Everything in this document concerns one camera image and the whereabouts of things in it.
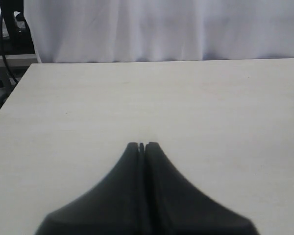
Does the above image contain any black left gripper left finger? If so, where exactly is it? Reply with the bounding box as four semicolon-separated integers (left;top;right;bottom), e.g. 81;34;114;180
36;142;142;235

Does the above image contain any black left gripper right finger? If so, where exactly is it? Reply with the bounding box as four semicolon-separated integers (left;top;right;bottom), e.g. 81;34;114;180
144;142;259;235

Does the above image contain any white backdrop curtain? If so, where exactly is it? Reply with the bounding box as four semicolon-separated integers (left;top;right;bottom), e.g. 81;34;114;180
24;0;294;63

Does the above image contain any black stand with frame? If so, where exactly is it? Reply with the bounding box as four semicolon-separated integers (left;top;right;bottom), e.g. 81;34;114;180
0;0;37;108

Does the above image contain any black cable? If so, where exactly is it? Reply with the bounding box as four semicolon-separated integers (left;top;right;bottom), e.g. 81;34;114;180
0;12;31;85

